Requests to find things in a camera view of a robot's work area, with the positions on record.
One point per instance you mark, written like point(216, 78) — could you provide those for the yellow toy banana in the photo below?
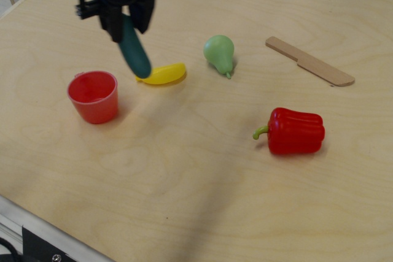
point(165, 74)

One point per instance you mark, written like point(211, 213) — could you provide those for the wooden toy knife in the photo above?
point(311, 64)

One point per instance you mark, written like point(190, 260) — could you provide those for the black bracket with screw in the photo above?
point(37, 249)

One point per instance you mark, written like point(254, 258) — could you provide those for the light green toy pear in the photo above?
point(218, 51)

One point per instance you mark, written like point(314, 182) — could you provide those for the red plastic cup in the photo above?
point(94, 95)

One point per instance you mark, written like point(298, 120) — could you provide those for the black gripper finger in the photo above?
point(110, 16)
point(141, 13)

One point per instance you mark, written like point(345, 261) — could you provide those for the aluminium table frame rail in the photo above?
point(14, 218)

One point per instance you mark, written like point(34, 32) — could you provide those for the red toy bell pepper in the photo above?
point(292, 132)

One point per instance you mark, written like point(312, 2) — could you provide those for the dark green toy cucumber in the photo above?
point(133, 51)

